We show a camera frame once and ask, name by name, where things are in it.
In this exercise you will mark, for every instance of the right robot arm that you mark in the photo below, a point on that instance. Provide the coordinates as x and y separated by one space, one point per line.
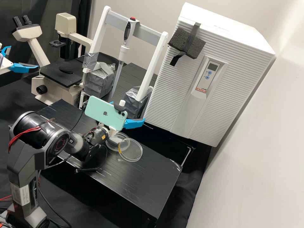
28 152

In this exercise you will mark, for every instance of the petri dish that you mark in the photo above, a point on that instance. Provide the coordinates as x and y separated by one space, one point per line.
114 142

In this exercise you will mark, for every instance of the white incubator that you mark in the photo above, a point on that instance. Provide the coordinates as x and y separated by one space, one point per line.
225 31

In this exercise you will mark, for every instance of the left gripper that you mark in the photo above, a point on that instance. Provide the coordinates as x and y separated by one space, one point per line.
4 65

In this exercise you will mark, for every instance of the white pipette stand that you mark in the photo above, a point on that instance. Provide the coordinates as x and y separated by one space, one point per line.
152 71

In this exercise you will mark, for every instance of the petri dish lid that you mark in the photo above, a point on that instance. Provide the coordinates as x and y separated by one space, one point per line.
133 153

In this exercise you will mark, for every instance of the right wrist camera phone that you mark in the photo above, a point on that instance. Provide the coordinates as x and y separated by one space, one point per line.
104 112

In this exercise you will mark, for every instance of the wrist camera phone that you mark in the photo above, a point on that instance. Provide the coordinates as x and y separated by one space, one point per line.
1 58
104 112

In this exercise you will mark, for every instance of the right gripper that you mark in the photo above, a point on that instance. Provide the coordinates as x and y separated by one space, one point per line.
113 130

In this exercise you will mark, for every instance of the grey taped block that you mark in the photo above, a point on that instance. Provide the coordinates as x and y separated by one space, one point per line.
135 103
98 79

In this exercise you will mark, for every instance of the pipette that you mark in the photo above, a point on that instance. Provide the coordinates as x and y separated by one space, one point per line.
124 51

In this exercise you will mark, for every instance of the cream microscope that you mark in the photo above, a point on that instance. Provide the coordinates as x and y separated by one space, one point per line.
52 83

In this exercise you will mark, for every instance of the black platform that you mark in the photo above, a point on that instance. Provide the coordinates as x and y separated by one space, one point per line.
133 76
164 145
133 180

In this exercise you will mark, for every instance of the left wrist camera phone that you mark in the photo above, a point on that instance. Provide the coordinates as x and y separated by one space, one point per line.
1 58

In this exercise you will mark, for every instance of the incubator door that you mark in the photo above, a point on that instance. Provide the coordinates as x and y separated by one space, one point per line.
180 95

